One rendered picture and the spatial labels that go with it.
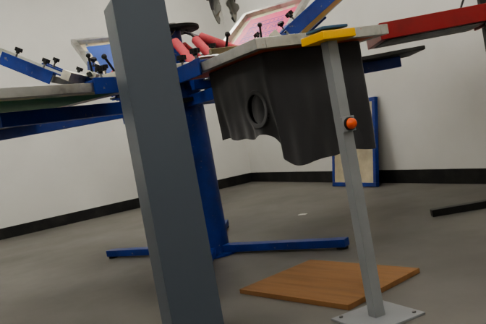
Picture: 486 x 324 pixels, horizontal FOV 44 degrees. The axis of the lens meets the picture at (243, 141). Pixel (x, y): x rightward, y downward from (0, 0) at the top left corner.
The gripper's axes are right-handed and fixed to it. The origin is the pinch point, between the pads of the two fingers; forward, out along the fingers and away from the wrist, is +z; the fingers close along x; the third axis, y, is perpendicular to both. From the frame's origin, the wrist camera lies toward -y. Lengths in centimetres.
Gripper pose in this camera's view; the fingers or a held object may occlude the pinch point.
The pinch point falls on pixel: (226, 20)
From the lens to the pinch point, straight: 229.4
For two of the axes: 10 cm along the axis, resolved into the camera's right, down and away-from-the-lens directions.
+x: 8.8, -1.7, 4.5
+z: 1.8, 9.8, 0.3
